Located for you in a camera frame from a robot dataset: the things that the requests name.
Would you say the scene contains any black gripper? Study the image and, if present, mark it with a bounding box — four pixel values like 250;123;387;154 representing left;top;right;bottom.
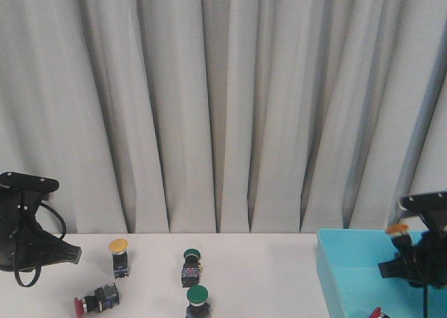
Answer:
1;189;82;272
379;211;446;288

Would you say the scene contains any yellow push button front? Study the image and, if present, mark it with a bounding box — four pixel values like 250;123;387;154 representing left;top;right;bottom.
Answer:
385;223;412;257

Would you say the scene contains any yellow push button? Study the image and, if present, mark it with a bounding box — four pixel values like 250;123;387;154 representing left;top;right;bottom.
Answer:
108;238;129;279
385;223;412;257

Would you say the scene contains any red push button carried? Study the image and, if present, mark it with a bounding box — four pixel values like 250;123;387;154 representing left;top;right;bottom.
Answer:
369;307;382;318

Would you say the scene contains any turquoise plastic box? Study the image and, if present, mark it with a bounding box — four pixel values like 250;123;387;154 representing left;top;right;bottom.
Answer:
317;229;446;317

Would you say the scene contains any yellow push button upright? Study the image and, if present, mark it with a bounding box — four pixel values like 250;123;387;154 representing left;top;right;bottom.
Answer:
108;238;129;279

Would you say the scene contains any red push button lying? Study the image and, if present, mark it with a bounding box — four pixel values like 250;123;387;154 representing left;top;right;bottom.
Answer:
73;282;120;317

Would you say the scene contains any green push button lying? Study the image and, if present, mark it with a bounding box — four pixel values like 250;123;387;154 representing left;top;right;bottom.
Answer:
181;248;201;288

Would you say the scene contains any green push button upright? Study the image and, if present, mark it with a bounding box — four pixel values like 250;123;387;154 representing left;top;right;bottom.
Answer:
185;284;210;318

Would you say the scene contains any grey pleated curtain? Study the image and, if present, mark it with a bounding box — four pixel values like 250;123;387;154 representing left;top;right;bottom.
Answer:
1;0;446;233

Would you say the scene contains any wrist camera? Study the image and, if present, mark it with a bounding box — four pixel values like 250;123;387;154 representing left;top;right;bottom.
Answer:
399;191;446;212
1;172;59;193

